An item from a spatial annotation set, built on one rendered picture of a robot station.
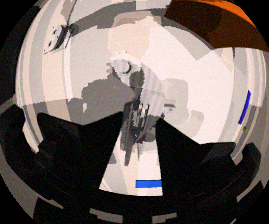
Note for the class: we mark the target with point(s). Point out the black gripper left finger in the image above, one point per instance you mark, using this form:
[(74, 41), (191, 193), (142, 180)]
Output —
[(92, 142)]

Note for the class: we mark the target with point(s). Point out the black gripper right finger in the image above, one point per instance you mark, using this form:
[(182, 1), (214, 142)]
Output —
[(181, 157)]

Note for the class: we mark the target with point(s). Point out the blue block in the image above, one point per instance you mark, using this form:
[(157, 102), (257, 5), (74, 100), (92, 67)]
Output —
[(148, 184)]

